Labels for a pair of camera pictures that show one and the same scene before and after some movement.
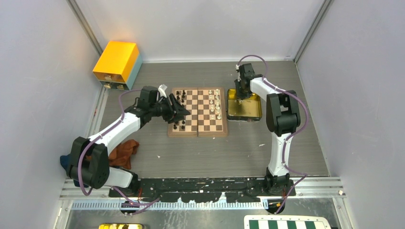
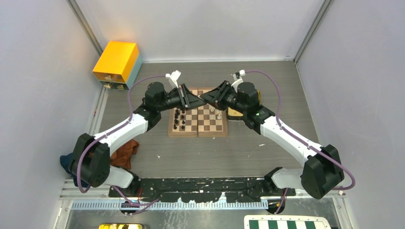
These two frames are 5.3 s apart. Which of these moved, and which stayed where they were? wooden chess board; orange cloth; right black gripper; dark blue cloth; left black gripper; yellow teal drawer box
Moved: right black gripper; left black gripper
Stayed: wooden chess board; orange cloth; yellow teal drawer box; dark blue cloth
